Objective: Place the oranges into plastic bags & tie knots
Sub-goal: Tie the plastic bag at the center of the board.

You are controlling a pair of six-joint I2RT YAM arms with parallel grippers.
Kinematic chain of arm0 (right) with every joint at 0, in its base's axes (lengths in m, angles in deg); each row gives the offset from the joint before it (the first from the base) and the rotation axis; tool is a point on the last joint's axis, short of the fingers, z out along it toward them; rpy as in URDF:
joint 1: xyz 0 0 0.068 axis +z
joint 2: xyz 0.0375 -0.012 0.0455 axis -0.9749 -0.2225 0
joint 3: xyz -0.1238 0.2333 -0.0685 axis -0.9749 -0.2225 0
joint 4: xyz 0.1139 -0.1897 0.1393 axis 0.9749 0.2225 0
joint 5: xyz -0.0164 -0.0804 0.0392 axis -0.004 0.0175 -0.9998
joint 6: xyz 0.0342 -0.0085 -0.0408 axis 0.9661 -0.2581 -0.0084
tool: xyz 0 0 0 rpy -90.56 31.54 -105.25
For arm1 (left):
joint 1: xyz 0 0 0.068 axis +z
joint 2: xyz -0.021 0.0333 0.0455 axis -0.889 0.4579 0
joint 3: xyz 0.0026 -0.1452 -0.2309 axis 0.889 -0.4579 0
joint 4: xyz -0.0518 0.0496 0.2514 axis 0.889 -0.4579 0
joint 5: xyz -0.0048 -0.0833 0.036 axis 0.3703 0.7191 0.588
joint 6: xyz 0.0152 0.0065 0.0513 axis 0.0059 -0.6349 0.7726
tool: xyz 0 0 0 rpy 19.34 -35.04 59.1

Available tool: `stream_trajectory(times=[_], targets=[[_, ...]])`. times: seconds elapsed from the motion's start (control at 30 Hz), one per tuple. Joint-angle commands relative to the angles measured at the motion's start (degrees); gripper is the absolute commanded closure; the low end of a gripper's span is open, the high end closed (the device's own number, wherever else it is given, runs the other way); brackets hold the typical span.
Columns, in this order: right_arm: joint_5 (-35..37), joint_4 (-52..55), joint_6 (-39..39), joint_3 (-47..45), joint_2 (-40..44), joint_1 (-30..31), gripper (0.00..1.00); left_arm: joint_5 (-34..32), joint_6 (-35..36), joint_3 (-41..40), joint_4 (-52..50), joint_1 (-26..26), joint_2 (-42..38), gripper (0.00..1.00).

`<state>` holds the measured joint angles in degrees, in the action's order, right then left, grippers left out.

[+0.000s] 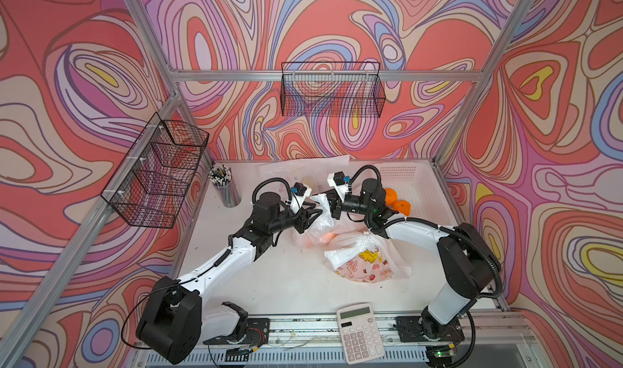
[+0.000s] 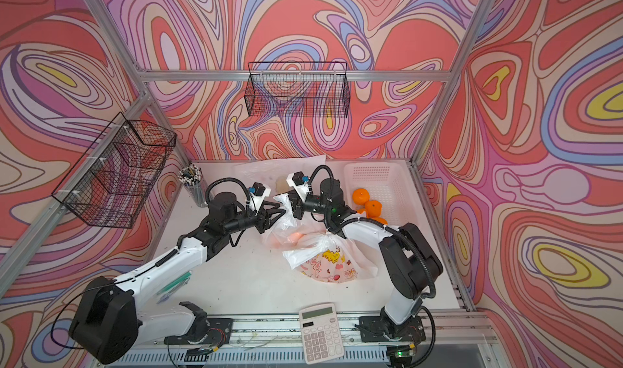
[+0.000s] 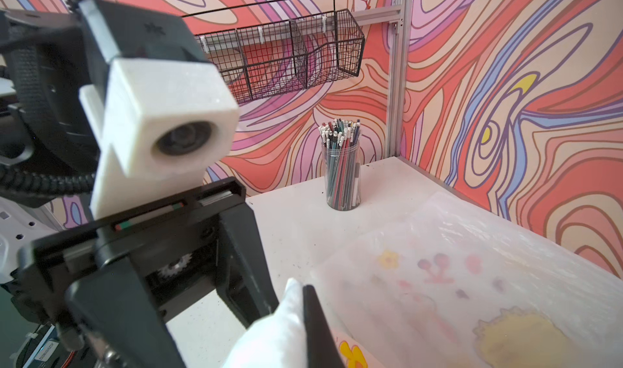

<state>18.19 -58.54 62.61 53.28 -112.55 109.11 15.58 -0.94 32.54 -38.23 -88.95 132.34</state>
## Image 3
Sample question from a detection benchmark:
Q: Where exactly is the metal pen cup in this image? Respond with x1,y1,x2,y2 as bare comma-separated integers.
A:
318,118,361,212

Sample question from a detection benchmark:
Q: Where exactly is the printed bag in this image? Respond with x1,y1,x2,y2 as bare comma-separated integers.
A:
223,278,383,367

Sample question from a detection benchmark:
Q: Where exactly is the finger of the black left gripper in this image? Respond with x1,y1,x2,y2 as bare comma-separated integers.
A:
65,259,185,367
216,202,279,328

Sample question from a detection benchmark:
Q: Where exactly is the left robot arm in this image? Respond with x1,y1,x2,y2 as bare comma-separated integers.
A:
1,0,278,367

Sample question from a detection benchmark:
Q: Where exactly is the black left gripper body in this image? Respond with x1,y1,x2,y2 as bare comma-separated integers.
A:
16,178,246,325

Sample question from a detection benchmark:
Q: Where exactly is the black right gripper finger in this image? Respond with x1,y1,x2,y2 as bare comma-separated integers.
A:
303,285,345,368

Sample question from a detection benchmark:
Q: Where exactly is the black wire basket left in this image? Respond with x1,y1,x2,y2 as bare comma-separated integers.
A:
196,8,366,104

